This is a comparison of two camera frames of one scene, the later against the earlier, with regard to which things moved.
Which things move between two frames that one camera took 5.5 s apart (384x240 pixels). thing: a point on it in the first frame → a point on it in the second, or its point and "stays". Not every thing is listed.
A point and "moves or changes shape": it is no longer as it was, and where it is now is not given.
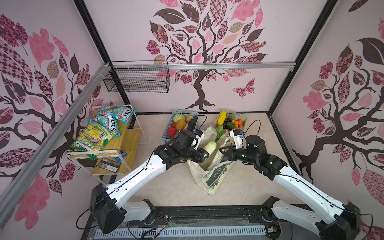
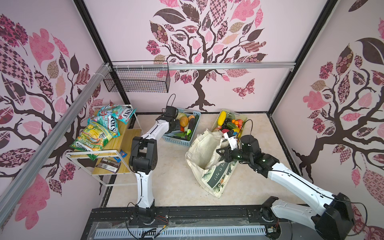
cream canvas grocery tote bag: [213, 171] moves or changes shape
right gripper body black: [241, 154] stays
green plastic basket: [229, 120] stays
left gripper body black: [195, 155] → [175, 125]
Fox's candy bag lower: [107, 120] stays
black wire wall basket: [138, 76] stays
